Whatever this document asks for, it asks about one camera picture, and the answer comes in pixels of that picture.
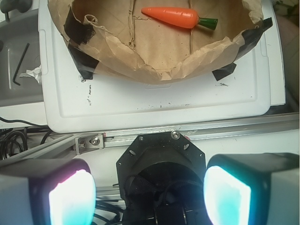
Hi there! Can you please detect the crumpled white paper scrap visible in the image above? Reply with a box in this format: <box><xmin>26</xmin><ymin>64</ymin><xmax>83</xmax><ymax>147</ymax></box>
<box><xmin>19</xmin><ymin>65</ymin><xmax>42</xmax><ymax>85</ymax></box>

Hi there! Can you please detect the black cables bundle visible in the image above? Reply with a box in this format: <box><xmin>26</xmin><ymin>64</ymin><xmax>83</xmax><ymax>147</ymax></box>
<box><xmin>0</xmin><ymin>116</ymin><xmax>56</xmax><ymax>160</ymax></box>

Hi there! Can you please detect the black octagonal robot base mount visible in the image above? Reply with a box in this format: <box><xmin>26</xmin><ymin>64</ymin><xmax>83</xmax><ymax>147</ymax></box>
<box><xmin>116</xmin><ymin>141</ymin><xmax>210</xmax><ymax>225</ymax></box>

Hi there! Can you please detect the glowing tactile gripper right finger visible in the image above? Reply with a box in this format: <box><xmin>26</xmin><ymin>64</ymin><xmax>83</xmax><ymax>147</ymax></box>
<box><xmin>203</xmin><ymin>153</ymin><xmax>300</xmax><ymax>225</ymax></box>

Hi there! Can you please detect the white plastic bin lid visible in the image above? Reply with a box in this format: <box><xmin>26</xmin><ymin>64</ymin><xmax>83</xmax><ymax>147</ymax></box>
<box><xmin>38</xmin><ymin>0</ymin><xmax>285</xmax><ymax>133</ymax></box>

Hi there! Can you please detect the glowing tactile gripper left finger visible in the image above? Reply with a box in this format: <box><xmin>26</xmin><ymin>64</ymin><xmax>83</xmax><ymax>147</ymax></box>
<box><xmin>0</xmin><ymin>158</ymin><xmax>96</xmax><ymax>225</ymax></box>

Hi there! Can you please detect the black hex key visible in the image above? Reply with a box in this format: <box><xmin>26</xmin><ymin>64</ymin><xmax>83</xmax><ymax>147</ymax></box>
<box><xmin>13</xmin><ymin>43</ymin><xmax>30</xmax><ymax>86</ymax></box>

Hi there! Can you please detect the black tape strip left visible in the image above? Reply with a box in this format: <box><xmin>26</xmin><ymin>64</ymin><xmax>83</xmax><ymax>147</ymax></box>
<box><xmin>64</xmin><ymin>8</ymin><xmax>98</xmax><ymax>80</ymax></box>

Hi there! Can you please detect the crumpled brown paper bag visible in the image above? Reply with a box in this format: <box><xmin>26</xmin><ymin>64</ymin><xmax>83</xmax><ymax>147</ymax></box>
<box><xmin>47</xmin><ymin>0</ymin><xmax>263</xmax><ymax>84</ymax></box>

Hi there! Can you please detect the grey plastic tray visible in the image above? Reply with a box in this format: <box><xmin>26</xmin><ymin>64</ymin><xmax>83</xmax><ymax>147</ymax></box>
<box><xmin>0</xmin><ymin>15</ymin><xmax>43</xmax><ymax>107</ymax></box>

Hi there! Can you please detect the black tape strip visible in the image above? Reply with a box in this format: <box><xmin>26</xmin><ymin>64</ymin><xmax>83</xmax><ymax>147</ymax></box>
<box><xmin>212</xmin><ymin>17</ymin><xmax>273</xmax><ymax>81</ymax></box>
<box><xmin>64</xmin><ymin>8</ymin><xmax>98</xmax><ymax>80</ymax></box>

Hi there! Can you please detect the orange plastic toy carrot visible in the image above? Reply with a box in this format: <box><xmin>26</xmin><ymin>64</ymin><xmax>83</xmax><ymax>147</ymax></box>
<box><xmin>141</xmin><ymin>7</ymin><xmax>218</xmax><ymax>30</ymax></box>

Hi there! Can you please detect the black tape strip right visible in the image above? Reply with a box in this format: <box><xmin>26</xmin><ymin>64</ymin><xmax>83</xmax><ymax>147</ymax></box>
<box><xmin>212</xmin><ymin>17</ymin><xmax>273</xmax><ymax>81</ymax></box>

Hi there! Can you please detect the aluminium extrusion rail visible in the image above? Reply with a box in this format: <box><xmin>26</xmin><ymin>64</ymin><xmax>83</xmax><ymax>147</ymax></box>
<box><xmin>0</xmin><ymin>112</ymin><xmax>300</xmax><ymax>160</ymax></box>

